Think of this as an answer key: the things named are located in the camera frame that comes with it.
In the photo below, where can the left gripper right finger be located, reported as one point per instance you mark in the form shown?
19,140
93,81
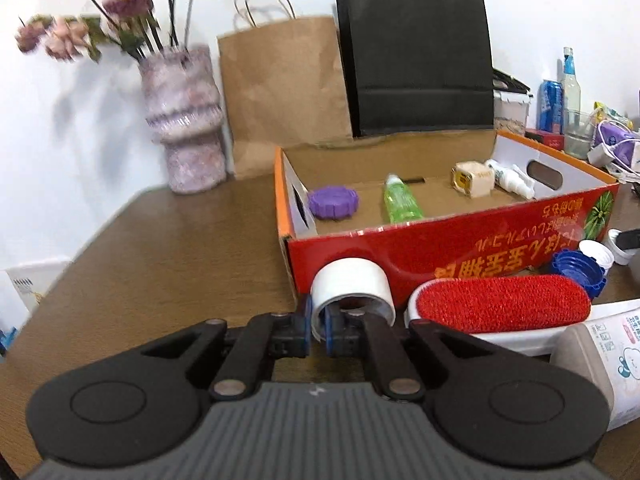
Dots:
367,337

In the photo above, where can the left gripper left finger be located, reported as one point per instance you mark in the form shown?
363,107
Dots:
250,352

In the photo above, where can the blue ridged lid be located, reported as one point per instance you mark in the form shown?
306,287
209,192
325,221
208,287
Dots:
582,269

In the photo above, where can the white tape roll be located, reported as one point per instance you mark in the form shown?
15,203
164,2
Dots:
351,284

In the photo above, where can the large white labelled bottle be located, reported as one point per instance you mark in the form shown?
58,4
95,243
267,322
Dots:
605,350

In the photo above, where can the small white spray bottle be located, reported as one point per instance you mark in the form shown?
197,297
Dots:
510,181

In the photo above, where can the white red lint brush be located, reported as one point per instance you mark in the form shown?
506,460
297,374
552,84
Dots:
525,314

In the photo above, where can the purple ridged lid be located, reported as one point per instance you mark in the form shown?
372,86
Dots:
333,202

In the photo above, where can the green spray bottle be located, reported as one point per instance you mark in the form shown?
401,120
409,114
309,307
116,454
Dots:
400,203

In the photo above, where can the beige square jar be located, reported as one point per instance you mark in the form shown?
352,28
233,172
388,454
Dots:
472,179

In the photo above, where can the purple white tissue pack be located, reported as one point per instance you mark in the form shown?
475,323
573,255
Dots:
614,143

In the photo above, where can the red flat box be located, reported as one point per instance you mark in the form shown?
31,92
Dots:
552,140

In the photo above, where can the drinking glass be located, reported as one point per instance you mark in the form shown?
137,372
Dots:
578,133

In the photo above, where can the colourful snack packet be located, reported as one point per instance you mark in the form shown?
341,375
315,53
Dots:
603,112

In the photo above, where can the red cardboard box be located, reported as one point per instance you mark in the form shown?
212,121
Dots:
460,237

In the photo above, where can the clear glass bottle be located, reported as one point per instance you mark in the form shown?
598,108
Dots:
569,83

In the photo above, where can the blue drink can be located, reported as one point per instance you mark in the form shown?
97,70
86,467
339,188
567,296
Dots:
550,107

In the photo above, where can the clear container with grains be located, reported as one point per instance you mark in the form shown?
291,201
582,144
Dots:
511,103

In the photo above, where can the pink marbled vase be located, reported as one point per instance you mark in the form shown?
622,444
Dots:
183,110

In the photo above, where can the brown paper bag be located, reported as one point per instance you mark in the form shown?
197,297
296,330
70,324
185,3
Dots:
283,86

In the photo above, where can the black paper bag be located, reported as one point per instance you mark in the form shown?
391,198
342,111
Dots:
416,65

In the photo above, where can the dried pink roses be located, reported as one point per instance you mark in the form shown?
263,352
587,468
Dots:
129,25

